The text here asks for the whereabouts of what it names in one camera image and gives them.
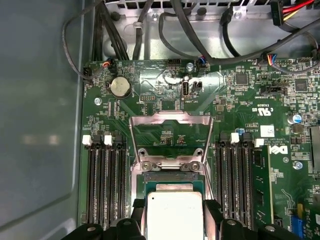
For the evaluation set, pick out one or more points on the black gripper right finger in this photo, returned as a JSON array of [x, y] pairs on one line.
[[237, 232]]

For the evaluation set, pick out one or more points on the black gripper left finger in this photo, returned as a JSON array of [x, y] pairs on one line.
[[112, 232]]

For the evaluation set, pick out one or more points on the silver CPU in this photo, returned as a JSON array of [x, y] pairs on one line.
[[175, 215]]

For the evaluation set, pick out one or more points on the metal socket cover frame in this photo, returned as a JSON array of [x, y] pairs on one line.
[[175, 116]]

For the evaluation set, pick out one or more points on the green RAM stick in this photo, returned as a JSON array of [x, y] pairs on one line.
[[261, 187]]

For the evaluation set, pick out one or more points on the blue-top capacitor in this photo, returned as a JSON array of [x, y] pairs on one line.
[[296, 118]]

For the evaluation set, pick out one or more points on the black PC case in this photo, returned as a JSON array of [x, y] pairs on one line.
[[37, 125]]

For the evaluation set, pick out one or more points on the silver coin battery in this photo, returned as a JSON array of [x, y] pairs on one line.
[[120, 86]]

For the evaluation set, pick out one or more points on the internal USB port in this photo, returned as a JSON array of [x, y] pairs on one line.
[[185, 88]]

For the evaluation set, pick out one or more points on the green motherboard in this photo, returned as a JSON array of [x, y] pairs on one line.
[[220, 75]]

